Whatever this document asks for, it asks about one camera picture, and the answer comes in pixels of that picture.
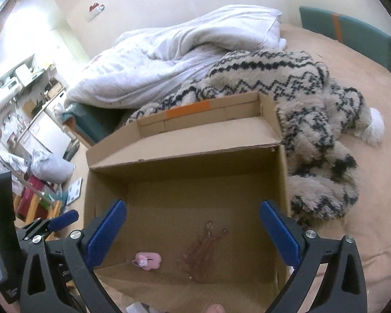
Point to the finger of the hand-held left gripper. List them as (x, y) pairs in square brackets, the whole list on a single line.
[(65, 217)]

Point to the brown translucent object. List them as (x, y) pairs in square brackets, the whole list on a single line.
[(198, 257)]

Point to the white booklet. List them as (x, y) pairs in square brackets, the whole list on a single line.
[(73, 190)]

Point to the brown cardboard box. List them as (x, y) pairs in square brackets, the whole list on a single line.
[(182, 186)]

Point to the white plastic bag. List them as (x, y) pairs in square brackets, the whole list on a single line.
[(52, 168)]

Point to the white round appliance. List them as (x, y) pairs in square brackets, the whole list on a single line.
[(5, 99)]

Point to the small pink case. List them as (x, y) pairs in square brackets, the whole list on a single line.
[(148, 260)]

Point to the white cabinet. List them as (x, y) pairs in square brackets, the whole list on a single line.
[(49, 137)]

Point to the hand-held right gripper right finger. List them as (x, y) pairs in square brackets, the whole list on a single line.
[(280, 234)]

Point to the wooden railing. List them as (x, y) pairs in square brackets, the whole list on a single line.
[(35, 202)]

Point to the red box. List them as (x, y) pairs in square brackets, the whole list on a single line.
[(27, 199)]

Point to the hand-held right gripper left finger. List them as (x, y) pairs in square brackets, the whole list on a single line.
[(106, 234)]

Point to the beige black patterned blanket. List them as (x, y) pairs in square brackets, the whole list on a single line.
[(296, 81)]

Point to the green mattress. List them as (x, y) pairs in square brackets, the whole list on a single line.
[(94, 122)]

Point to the white duvet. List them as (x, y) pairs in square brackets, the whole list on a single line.
[(156, 62)]

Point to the red wall hook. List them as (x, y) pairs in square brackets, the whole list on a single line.
[(94, 8)]

